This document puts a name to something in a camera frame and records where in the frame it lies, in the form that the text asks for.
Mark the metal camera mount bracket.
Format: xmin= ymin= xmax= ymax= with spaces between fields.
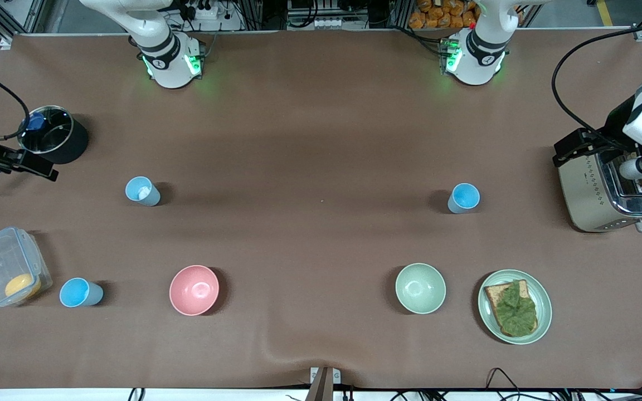
xmin=305 ymin=366 xmax=341 ymax=401

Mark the orange round food piece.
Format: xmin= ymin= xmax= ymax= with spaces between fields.
xmin=4 ymin=273 xmax=42 ymax=299

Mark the green lettuce leaf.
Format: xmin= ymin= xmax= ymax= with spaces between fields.
xmin=494 ymin=280 xmax=538 ymax=336

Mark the glass lid with blue knob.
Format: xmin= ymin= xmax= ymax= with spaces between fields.
xmin=17 ymin=106 xmax=74 ymax=155

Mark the pale green bowl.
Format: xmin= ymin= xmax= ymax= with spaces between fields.
xmin=395 ymin=263 xmax=447 ymax=315

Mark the blue cup holding white paper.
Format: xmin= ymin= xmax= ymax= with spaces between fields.
xmin=125 ymin=176 xmax=161 ymax=207

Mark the bread slice under lettuce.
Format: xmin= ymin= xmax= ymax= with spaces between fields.
xmin=484 ymin=280 xmax=539 ymax=338

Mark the black cable bundle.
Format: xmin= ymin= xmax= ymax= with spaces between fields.
xmin=555 ymin=384 xmax=642 ymax=401

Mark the pale green plate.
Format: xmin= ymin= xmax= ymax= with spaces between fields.
xmin=478 ymin=270 xmax=553 ymax=345

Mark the black looped cable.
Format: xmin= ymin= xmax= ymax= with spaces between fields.
xmin=485 ymin=368 xmax=522 ymax=401

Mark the blue plastic cup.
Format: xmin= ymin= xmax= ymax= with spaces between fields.
xmin=59 ymin=277 xmax=104 ymax=308
xmin=447 ymin=183 xmax=481 ymax=214

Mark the brown table mat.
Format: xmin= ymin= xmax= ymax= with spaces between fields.
xmin=0 ymin=28 xmax=642 ymax=390

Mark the clear plastic food container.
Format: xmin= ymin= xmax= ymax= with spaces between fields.
xmin=0 ymin=226 xmax=53 ymax=308

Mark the silver beige toaster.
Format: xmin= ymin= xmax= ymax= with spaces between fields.
xmin=557 ymin=148 xmax=642 ymax=233

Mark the black pot with blue handle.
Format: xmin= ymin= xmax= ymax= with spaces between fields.
xmin=0 ymin=105 xmax=89 ymax=191

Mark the long white power strip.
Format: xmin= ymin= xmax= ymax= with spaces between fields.
xmin=288 ymin=17 xmax=377 ymax=31

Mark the white power strip with plugs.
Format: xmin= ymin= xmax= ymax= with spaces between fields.
xmin=184 ymin=0 xmax=222 ymax=20

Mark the bag of orange fruit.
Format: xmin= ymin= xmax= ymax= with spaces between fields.
xmin=408 ymin=0 xmax=480 ymax=30

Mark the pink bowl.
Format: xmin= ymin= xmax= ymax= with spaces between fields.
xmin=169 ymin=265 xmax=220 ymax=316

